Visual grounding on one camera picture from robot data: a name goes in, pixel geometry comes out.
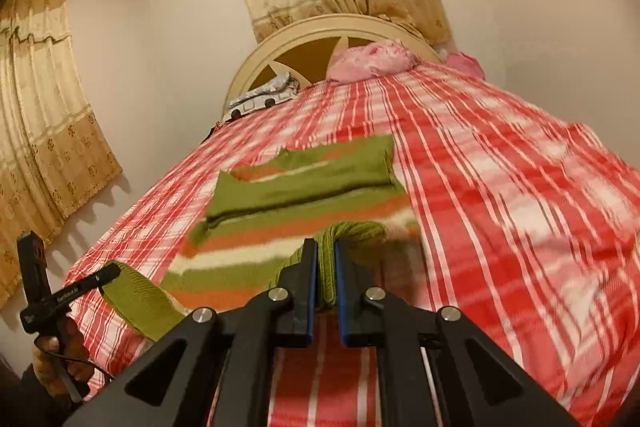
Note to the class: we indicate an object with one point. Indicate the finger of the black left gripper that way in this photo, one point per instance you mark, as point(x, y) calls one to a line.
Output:
point(94, 280)

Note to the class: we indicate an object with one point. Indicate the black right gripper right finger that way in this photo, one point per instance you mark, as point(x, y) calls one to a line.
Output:
point(436, 368)

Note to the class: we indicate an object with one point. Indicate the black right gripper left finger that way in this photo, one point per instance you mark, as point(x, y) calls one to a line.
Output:
point(213, 369)

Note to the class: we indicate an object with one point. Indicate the green orange striped knit sweater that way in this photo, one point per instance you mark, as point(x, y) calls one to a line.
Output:
point(256, 223)

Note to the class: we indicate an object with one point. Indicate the dark sleeved left forearm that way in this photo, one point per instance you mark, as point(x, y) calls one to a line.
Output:
point(37, 398)

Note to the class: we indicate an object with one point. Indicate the person's left hand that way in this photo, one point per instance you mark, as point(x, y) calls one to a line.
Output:
point(68, 352)

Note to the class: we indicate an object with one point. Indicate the beige patterned left curtain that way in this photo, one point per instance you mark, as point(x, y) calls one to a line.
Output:
point(54, 157)

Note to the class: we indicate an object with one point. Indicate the red white plaid bedsheet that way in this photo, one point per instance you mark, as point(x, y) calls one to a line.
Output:
point(528, 223)

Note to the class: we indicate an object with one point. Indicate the pink floral pillow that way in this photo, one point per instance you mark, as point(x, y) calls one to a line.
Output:
point(374, 60)

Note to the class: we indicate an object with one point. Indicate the pink cloth beside bed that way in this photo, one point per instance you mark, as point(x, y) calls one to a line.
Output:
point(465, 64)

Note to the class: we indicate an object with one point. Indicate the cream wooden headboard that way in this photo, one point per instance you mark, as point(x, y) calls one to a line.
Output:
point(305, 49)

